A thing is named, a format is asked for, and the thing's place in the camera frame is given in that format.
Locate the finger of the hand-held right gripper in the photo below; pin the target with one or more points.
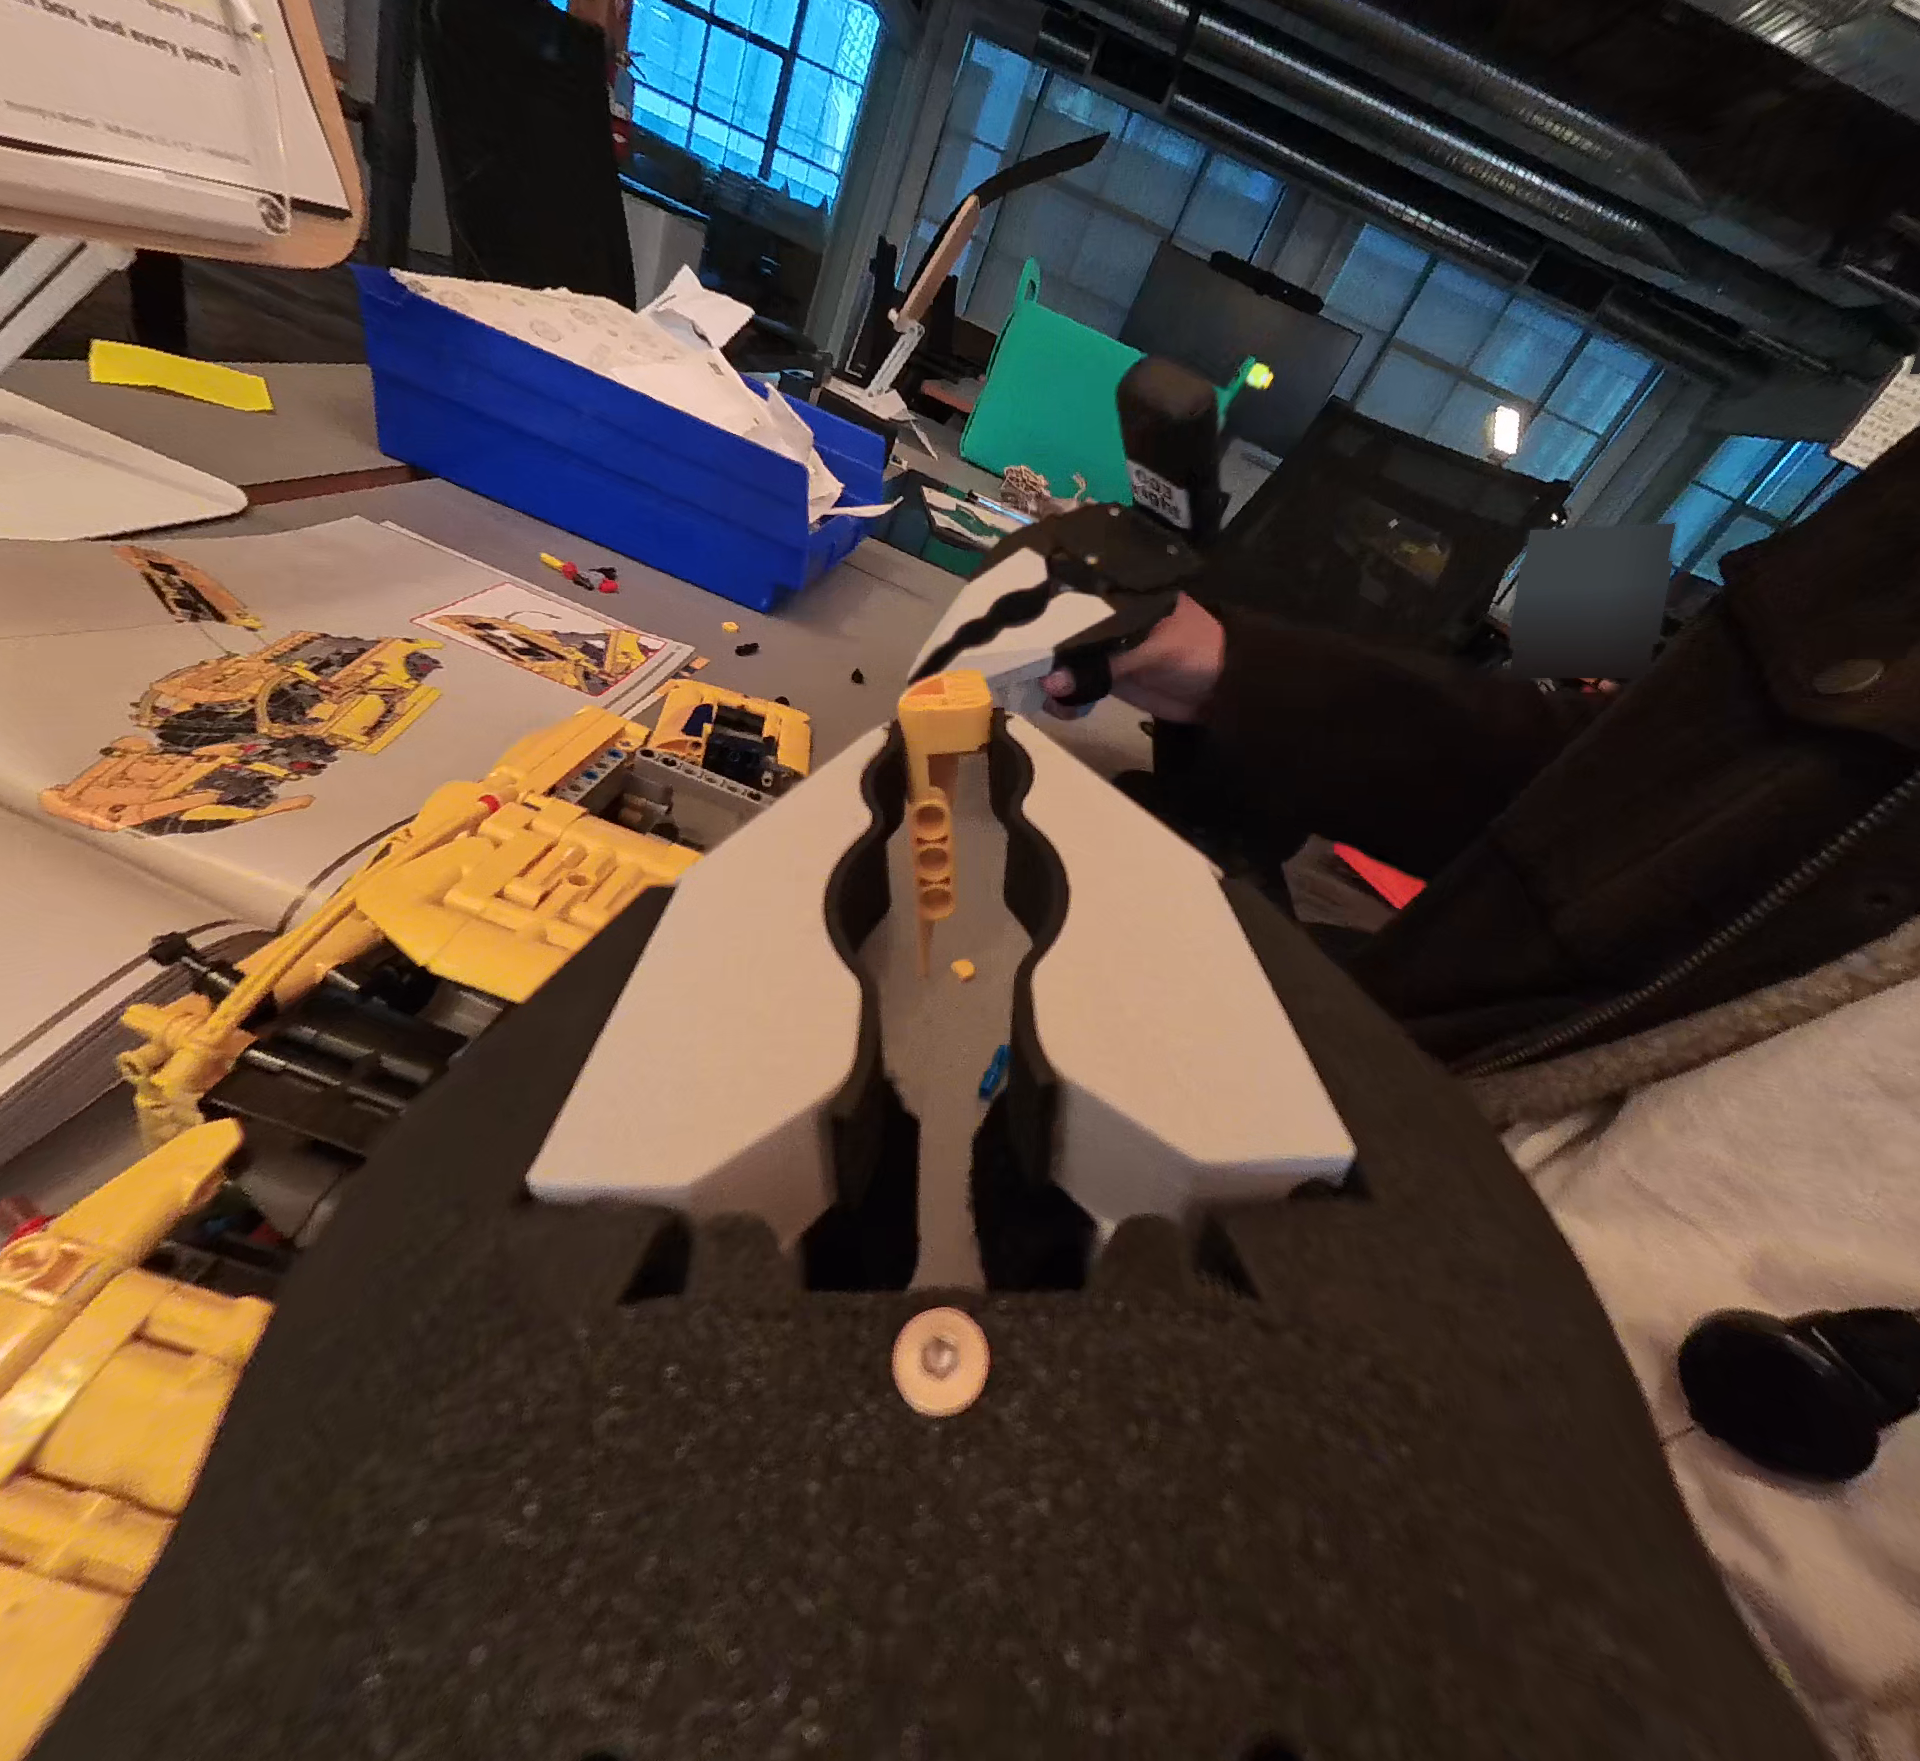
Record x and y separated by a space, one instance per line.
983 600
1057 643

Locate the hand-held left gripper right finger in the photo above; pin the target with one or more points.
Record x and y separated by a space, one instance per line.
1184 1025

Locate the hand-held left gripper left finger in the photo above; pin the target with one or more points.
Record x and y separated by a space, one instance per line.
704 1025

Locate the yellow brick door panel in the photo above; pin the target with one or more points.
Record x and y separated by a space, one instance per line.
938 801

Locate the blue brick pin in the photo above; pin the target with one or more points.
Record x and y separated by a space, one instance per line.
992 1074

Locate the yellow brick subassembly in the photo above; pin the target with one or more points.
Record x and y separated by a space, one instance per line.
734 726

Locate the yellow brick car model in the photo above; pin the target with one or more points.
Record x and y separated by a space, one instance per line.
451 891

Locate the person's right forearm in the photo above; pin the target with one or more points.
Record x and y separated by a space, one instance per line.
1380 726

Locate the grey desk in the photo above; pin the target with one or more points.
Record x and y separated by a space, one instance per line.
864 628

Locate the person's right hand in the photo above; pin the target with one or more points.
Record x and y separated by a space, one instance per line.
1179 657

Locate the green storage bin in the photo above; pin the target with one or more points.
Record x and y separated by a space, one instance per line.
916 530

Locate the model kit box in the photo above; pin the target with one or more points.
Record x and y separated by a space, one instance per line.
991 500

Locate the green board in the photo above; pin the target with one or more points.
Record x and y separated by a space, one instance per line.
1049 396

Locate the black office chair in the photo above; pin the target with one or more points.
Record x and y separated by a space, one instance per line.
1396 530

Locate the orange striped traffic cone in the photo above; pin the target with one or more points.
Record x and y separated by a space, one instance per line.
1380 876

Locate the scattered small brick pins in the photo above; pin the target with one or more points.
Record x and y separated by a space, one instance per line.
577 574

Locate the blue storage bin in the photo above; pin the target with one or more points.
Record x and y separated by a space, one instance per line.
570 457

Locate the crumpled white paper bags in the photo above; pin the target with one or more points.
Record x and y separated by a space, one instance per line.
629 336

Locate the open instruction booklet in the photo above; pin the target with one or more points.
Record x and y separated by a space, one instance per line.
302 801

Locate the black round badge reel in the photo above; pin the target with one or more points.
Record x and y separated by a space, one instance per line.
1785 1395

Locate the white document stand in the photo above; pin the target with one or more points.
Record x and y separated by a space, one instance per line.
89 470

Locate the yellow paper scrap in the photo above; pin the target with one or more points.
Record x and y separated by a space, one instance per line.
181 378

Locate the printed instruction sheet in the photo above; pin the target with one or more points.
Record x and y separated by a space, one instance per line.
136 67

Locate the dark wall monitor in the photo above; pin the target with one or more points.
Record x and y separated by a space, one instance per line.
1275 336

